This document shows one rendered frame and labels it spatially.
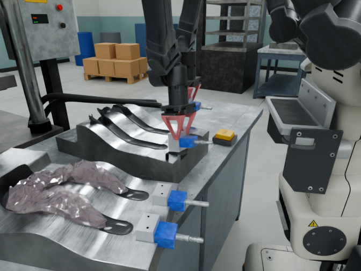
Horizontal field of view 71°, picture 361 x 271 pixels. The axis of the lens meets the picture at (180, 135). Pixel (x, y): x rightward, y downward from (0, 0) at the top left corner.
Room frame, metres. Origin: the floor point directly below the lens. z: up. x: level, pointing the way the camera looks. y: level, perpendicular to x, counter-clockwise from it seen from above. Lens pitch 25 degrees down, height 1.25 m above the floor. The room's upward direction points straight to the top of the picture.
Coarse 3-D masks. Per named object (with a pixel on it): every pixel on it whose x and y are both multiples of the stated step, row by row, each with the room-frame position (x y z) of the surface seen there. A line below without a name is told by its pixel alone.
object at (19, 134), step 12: (0, 120) 1.18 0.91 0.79; (12, 120) 1.18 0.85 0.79; (24, 120) 1.18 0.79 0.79; (0, 132) 1.04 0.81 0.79; (12, 132) 1.04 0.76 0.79; (24, 132) 1.04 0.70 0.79; (48, 132) 1.04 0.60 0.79; (60, 132) 1.08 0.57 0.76; (0, 144) 0.92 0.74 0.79; (12, 144) 0.92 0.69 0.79; (24, 144) 0.93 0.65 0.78
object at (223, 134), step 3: (222, 129) 0.96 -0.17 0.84; (219, 132) 0.92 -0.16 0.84; (222, 132) 0.92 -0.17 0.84; (225, 132) 0.92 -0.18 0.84; (228, 132) 0.92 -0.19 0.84; (231, 132) 0.92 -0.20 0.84; (234, 132) 0.94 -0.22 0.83; (216, 135) 0.91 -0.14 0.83; (219, 135) 0.91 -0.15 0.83; (222, 135) 0.90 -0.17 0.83; (225, 135) 0.90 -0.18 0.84; (228, 135) 0.89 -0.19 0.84; (231, 135) 0.90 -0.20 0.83; (222, 138) 0.90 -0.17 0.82; (225, 138) 0.90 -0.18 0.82; (228, 138) 0.89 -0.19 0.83; (231, 138) 0.90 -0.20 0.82
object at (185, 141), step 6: (168, 138) 0.67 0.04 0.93; (180, 138) 0.65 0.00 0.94; (186, 138) 0.65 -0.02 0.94; (192, 138) 0.64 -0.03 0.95; (168, 144) 0.66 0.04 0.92; (174, 144) 0.65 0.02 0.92; (180, 144) 0.65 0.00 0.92; (186, 144) 0.64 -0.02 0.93; (192, 144) 0.64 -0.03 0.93; (174, 150) 0.65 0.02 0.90; (180, 150) 0.65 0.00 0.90
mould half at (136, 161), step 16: (112, 112) 0.89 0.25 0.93; (144, 112) 0.94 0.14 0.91; (80, 128) 0.77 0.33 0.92; (96, 128) 0.76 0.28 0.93; (128, 128) 0.82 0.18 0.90; (160, 128) 0.86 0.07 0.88; (176, 128) 0.85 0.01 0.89; (192, 128) 0.85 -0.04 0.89; (64, 144) 0.82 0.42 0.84; (80, 144) 0.78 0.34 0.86; (96, 144) 0.74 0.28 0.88; (112, 144) 0.71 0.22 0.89; (128, 144) 0.73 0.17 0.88; (96, 160) 0.74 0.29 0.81; (112, 160) 0.71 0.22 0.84; (128, 160) 0.67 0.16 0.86; (144, 160) 0.65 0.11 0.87; (160, 160) 0.62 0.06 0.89; (176, 160) 0.62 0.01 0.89; (192, 160) 0.71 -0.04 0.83; (160, 176) 0.62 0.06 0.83; (176, 176) 0.62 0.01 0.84
